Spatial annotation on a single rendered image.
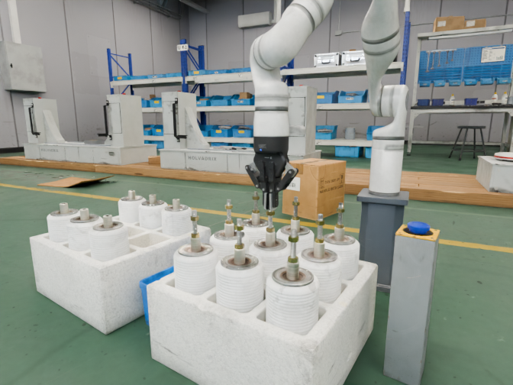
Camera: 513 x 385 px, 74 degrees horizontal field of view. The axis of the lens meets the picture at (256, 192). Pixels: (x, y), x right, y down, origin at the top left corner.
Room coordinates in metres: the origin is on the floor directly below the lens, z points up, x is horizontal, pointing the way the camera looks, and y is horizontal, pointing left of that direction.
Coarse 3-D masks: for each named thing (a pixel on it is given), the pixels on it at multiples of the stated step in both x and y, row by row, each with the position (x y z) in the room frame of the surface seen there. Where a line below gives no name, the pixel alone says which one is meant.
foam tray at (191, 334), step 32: (160, 288) 0.66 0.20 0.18; (352, 288) 0.66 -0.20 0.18; (160, 320) 0.65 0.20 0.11; (192, 320) 0.60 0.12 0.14; (224, 320) 0.55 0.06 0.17; (256, 320) 0.54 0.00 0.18; (320, 320) 0.54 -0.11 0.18; (352, 320) 0.62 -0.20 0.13; (160, 352) 0.65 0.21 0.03; (192, 352) 0.60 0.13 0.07; (224, 352) 0.55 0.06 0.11; (256, 352) 0.51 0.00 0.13; (288, 352) 0.48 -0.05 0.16; (320, 352) 0.48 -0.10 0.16; (352, 352) 0.63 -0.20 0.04; (224, 384) 0.55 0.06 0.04; (256, 384) 0.51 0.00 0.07; (288, 384) 0.48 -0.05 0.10; (320, 384) 0.49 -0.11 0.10
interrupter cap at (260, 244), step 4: (256, 240) 0.75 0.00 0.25; (260, 240) 0.75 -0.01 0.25; (264, 240) 0.75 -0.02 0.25; (276, 240) 0.75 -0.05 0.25; (280, 240) 0.75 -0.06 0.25; (256, 244) 0.72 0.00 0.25; (260, 244) 0.72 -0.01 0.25; (264, 244) 0.73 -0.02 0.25; (276, 244) 0.73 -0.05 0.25; (280, 244) 0.72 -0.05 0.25; (284, 244) 0.72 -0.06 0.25; (260, 248) 0.70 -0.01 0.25; (264, 248) 0.69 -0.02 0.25; (268, 248) 0.69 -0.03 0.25; (272, 248) 0.69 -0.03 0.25; (276, 248) 0.69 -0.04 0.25; (280, 248) 0.70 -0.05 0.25
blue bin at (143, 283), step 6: (162, 270) 0.87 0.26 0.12; (168, 270) 0.89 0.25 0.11; (150, 276) 0.84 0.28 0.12; (156, 276) 0.85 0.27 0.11; (162, 276) 0.87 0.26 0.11; (144, 282) 0.82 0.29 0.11; (150, 282) 0.83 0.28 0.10; (144, 288) 0.79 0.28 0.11; (144, 294) 0.80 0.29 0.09; (144, 300) 0.80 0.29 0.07; (144, 306) 0.80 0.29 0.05; (144, 312) 0.80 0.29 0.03
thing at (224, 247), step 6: (210, 240) 0.78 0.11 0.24; (216, 240) 0.76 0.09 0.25; (222, 240) 0.76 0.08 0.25; (234, 240) 0.76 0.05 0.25; (246, 240) 0.77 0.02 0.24; (216, 246) 0.75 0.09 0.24; (222, 246) 0.75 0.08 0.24; (228, 246) 0.74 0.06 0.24; (246, 246) 0.77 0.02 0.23; (222, 252) 0.75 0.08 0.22; (228, 252) 0.74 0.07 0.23; (246, 252) 0.77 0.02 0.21
